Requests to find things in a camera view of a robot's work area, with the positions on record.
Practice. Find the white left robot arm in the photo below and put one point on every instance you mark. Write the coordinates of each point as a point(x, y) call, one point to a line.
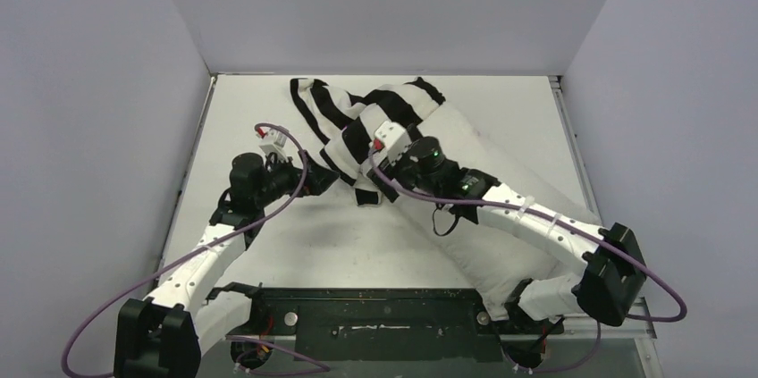
point(196, 275)

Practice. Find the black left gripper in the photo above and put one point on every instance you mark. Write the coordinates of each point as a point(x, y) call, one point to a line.
point(319, 178)

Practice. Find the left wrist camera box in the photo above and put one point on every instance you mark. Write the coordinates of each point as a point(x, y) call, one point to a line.
point(271, 136)

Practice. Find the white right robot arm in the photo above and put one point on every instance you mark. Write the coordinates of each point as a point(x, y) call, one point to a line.
point(606, 266)

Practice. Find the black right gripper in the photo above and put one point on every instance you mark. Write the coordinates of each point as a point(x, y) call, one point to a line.
point(386, 184)

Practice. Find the white pillow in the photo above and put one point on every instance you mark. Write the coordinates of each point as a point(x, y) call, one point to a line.
point(492, 249)

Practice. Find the black metal base rail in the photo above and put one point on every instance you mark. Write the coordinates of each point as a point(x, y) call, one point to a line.
point(329, 326)

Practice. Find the black white striped pillowcase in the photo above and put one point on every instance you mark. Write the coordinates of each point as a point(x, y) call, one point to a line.
point(346, 124)

